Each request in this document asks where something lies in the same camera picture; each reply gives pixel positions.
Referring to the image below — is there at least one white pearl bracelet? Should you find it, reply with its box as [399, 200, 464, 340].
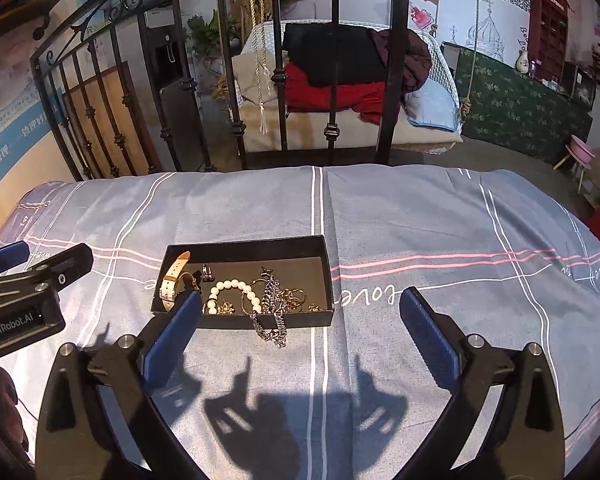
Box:
[206, 278, 263, 316]

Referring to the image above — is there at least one gold starburst brooch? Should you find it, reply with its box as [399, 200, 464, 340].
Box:
[216, 301, 235, 315]

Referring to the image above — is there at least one silver chunky chain necklace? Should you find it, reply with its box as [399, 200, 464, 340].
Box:
[249, 266, 309, 349]

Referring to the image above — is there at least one gold ring with amber stone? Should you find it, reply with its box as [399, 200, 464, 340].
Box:
[281, 286, 309, 313]

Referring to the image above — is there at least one silver plain ring hoop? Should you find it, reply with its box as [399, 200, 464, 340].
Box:
[200, 264, 215, 283]

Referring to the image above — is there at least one black rectangular jewelry box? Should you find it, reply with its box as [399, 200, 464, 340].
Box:
[151, 235, 334, 328]

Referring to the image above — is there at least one pink small stool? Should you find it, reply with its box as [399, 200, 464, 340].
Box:
[553, 136, 596, 192]

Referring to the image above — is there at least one red cloth on swing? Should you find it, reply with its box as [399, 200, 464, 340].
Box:
[285, 63, 386, 125]

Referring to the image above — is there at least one green patterned cloth table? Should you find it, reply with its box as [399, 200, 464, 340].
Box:
[442, 42, 593, 164]

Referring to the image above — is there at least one black garment on swing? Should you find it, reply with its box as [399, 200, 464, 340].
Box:
[282, 23, 391, 88]

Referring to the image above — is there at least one light blue pillow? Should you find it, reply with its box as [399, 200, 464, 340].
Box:
[404, 78, 458, 132]

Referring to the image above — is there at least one red wooden cabinet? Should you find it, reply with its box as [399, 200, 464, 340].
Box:
[528, 0, 569, 82]

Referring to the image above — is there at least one beige strap wristwatch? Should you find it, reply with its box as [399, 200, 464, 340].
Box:
[159, 252, 201, 312]

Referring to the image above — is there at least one black iron bed frame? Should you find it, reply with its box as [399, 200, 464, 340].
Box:
[31, 0, 408, 180]

